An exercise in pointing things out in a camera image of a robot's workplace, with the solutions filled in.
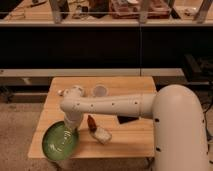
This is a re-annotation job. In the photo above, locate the green ceramic bowl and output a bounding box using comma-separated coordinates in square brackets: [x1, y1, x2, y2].
[42, 121, 79, 161]

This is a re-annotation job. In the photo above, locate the black rectangular box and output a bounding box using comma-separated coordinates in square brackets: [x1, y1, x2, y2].
[117, 116, 139, 124]

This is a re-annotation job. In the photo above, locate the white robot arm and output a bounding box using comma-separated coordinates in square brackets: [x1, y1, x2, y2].
[60, 85, 210, 171]

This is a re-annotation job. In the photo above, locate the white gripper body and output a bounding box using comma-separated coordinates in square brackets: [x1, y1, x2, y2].
[64, 116, 81, 132]

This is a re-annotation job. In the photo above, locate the wooden table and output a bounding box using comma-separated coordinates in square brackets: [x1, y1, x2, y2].
[28, 77, 156, 158]

